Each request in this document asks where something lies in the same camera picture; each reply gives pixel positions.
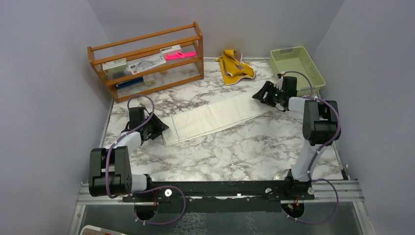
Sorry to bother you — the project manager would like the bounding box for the purple cable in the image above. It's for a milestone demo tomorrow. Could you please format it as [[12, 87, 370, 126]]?
[[277, 70, 341, 225], [104, 94, 188, 227]]

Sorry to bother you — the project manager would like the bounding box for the white box with red label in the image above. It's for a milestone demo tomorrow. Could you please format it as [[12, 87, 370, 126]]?
[[101, 58, 127, 80]]

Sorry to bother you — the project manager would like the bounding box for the pink ruler set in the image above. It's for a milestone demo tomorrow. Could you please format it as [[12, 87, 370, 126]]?
[[164, 51, 197, 61]]

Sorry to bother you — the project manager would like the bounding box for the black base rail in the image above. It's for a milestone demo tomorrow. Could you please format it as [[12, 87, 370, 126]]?
[[122, 180, 315, 213]]

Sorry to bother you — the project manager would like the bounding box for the blue box on shelf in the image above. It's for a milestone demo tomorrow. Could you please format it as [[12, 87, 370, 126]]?
[[115, 77, 143, 90]]

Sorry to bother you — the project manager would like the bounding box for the white towel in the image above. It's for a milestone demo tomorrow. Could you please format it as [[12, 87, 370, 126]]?
[[161, 91, 274, 146]]

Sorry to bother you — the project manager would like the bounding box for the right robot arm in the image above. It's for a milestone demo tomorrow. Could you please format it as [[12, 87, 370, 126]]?
[[252, 76, 341, 199]]

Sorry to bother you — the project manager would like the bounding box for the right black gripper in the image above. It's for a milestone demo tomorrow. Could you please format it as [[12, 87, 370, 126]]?
[[252, 81, 284, 108]]

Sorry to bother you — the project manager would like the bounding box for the wooden shelf rack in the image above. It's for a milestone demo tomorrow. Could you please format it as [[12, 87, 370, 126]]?
[[87, 22, 205, 103]]

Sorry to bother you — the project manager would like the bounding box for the white pack behind pink ruler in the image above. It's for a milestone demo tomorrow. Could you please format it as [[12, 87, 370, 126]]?
[[160, 45, 182, 56]]

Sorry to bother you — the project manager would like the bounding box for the small white green box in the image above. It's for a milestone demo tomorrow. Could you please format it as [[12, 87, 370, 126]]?
[[142, 74, 155, 86]]

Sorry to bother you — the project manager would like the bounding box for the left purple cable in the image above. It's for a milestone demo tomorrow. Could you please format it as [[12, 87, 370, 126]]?
[[104, 94, 188, 227]]

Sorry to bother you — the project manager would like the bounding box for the clear protractor ruler pack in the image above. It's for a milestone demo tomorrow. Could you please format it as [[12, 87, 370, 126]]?
[[127, 53, 166, 74]]

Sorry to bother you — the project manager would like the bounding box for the yellow towel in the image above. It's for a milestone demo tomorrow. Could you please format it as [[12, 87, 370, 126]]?
[[215, 49, 256, 86]]

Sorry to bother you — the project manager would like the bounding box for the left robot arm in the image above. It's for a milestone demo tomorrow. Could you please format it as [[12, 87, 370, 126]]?
[[89, 107, 169, 201]]

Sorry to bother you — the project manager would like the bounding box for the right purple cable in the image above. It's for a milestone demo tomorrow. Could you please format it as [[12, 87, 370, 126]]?
[[277, 70, 341, 225]]

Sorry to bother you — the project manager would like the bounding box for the green plastic basket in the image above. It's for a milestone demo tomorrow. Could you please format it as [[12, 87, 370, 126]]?
[[269, 46, 326, 96]]

